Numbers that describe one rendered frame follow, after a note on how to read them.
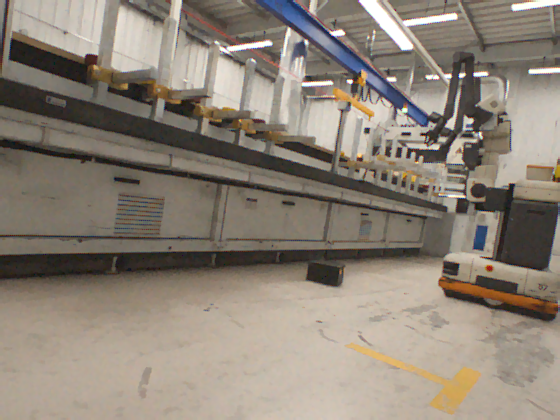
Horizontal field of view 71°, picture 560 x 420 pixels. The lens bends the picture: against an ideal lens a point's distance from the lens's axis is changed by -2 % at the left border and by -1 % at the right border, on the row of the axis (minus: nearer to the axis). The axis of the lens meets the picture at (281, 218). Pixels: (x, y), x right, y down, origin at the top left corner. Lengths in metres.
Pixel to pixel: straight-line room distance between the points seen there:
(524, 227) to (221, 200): 1.82
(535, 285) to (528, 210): 0.45
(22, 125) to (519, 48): 11.00
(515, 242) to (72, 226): 2.43
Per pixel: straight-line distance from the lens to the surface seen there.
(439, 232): 5.84
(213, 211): 2.32
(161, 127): 1.73
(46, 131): 1.56
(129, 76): 1.55
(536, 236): 2.78
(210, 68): 1.95
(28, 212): 1.81
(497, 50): 11.70
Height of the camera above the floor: 0.47
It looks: 3 degrees down
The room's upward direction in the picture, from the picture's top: 9 degrees clockwise
